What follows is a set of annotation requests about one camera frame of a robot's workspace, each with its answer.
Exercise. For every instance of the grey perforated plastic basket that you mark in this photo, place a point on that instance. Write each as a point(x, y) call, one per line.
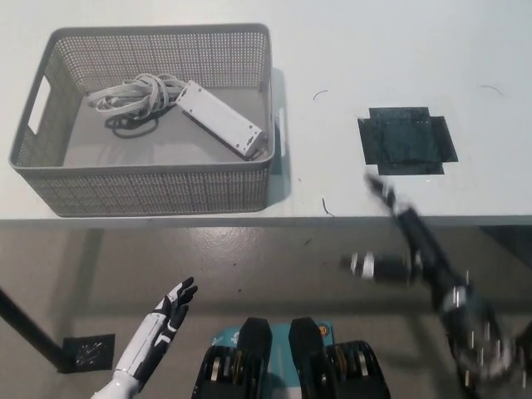
point(166, 183)

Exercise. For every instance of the black tape patch on table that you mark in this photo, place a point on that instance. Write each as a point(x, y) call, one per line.
point(407, 141)

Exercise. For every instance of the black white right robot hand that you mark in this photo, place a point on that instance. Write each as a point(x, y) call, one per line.
point(428, 257)

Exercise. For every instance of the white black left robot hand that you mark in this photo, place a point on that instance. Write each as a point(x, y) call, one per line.
point(156, 332)

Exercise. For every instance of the black table leg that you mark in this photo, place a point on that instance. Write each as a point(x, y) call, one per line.
point(33, 326)

